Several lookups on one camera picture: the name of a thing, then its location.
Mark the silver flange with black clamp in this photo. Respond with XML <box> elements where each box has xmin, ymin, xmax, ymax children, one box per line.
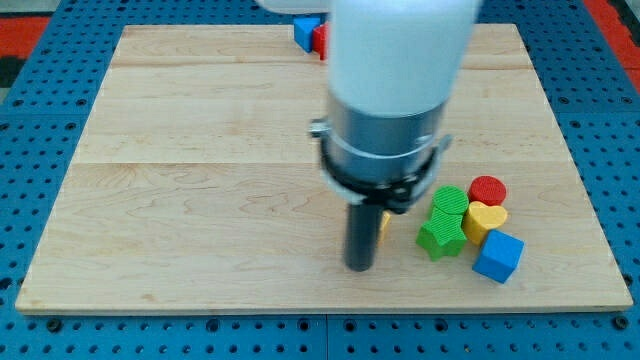
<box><xmin>309</xmin><ymin>94</ymin><xmax>452</xmax><ymax>214</ymax></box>

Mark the green star block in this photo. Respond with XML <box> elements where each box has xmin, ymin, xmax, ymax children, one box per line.
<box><xmin>416</xmin><ymin>207</ymin><xmax>467</xmax><ymax>261</ymax></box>

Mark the red block at top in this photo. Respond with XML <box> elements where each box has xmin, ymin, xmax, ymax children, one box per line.
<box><xmin>312</xmin><ymin>23</ymin><xmax>329</xmax><ymax>61</ymax></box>

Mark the yellow heart block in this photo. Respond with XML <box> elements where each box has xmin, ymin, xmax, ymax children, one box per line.
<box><xmin>462</xmin><ymin>201</ymin><xmax>508</xmax><ymax>246</ymax></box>

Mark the green cylinder block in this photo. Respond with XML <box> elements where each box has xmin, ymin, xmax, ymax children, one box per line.
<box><xmin>431</xmin><ymin>185</ymin><xmax>469</xmax><ymax>215</ymax></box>

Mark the blue cube block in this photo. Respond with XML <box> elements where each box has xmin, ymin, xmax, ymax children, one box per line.
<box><xmin>472</xmin><ymin>230</ymin><xmax>525</xmax><ymax>283</ymax></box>

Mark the blue triangular block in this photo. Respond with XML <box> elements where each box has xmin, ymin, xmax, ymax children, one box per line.
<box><xmin>293</xmin><ymin>17</ymin><xmax>321</xmax><ymax>53</ymax></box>

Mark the light wooden board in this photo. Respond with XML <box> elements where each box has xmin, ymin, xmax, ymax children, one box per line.
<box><xmin>15</xmin><ymin>24</ymin><xmax>633</xmax><ymax>315</ymax></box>

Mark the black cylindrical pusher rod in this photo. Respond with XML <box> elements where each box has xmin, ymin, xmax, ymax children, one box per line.
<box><xmin>343</xmin><ymin>204</ymin><xmax>384</xmax><ymax>272</ymax></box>

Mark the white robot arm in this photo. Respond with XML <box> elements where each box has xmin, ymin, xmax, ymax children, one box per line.
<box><xmin>257</xmin><ymin>0</ymin><xmax>482</xmax><ymax>271</ymax></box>

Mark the yellow hexagon block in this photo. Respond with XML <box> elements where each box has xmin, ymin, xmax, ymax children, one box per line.
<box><xmin>377</xmin><ymin>211</ymin><xmax>392</xmax><ymax>243</ymax></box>

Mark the red cylinder block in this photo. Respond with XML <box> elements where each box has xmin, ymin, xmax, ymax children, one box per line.
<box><xmin>467</xmin><ymin>175</ymin><xmax>507</xmax><ymax>206</ymax></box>

